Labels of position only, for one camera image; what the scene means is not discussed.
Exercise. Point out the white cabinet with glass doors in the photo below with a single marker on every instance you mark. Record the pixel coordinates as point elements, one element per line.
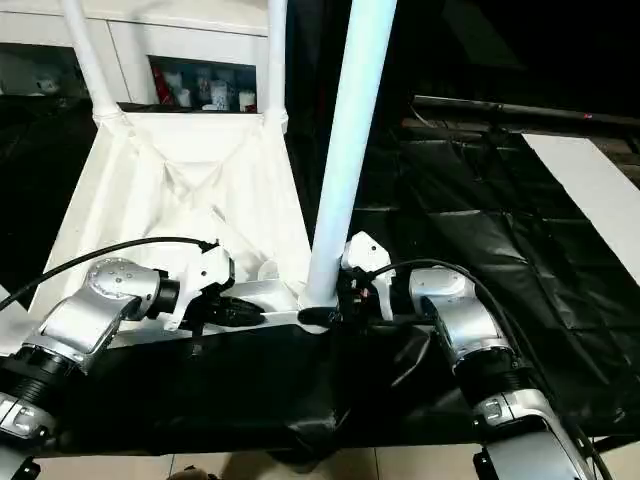
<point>175,35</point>

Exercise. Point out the white flat board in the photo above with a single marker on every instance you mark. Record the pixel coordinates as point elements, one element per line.
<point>585,175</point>

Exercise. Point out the black work mat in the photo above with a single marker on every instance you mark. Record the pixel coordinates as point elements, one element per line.
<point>500,240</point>

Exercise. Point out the white plastic table top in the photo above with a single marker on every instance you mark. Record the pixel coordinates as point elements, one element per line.
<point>175,175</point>

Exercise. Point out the black metal rod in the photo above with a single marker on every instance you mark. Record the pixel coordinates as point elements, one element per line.
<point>525,112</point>

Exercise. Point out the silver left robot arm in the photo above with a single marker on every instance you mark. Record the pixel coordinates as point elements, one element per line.
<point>100,300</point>

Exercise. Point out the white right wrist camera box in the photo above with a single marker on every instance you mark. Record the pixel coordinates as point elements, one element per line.
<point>370,255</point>

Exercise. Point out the black metal table strut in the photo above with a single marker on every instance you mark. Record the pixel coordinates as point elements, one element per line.
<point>615,442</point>

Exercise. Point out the black case with yellow label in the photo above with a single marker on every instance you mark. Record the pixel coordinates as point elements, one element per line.
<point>315,50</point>

